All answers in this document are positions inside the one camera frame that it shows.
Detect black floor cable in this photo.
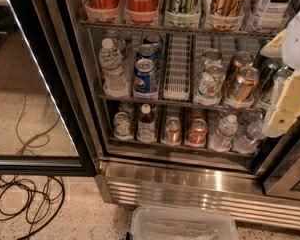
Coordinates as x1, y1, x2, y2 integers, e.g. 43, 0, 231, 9
0, 93, 66, 240

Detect blue pepsi can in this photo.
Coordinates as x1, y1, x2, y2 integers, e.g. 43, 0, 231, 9
134, 58, 157, 94
143, 33, 164, 52
137, 44, 158, 62

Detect front blue pepsi can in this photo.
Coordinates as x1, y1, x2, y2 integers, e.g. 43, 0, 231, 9
134, 58, 157, 94

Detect open glass fridge door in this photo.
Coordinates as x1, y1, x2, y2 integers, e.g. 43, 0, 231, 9
0, 0, 96, 176

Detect stainless steel fridge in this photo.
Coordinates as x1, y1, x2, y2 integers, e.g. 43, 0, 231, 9
31, 0, 300, 230

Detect white green can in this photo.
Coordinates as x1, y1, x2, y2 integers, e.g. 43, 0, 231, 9
198, 63, 225, 99
200, 48, 222, 67

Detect rear copper can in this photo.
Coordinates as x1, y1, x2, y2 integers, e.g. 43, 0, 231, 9
225, 51, 254, 85

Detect bottom red can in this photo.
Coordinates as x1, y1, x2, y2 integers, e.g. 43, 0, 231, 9
186, 119, 208, 144

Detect front white green can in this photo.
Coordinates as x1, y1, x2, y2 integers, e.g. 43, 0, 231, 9
198, 63, 225, 99

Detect middle blue pepsi can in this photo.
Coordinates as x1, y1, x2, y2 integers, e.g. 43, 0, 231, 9
137, 44, 158, 62

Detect rear white green can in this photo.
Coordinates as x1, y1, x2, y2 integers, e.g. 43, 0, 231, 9
200, 48, 222, 67

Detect front dark green can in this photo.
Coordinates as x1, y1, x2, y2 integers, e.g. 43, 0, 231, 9
261, 68, 293, 104

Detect clear plastic bin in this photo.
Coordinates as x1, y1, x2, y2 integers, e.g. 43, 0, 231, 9
129, 206, 239, 240

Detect copper can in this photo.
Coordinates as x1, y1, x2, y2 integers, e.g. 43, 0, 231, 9
225, 51, 254, 85
228, 66, 260, 102

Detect middle dark green can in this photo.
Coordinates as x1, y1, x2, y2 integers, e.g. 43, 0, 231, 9
258, 57, 283, 90

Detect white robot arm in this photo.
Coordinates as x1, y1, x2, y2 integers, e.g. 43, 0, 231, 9
260, 11, 300, 137

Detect bottom left water bottle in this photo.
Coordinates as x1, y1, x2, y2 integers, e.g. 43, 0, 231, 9
208, 114, 238, 152

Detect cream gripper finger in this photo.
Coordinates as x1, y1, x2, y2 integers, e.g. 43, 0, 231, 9
260, 30, 286, 58
268, 71, 300, 131

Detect rear blue pepsi can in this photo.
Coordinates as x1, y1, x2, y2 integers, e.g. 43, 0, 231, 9
143, 33, 164, 52

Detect front clear water bottle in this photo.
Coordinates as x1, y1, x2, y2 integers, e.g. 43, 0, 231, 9
99, 38, 128, 97

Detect white labelled bottle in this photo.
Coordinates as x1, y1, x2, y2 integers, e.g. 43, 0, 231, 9
253, 0, 290, 19

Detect bottom gold can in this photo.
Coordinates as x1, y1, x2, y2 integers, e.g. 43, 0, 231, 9
163, 117, 181, 144

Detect dark green can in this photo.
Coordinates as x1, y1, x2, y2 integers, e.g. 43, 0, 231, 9
258, 57, 283, 90
261, 68, 293, 104

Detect bottom right water bottle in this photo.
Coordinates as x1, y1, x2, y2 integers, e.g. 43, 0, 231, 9
232, 120, 266, 154

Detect front copper can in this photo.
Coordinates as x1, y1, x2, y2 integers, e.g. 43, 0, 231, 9
228, 66, 260, 102

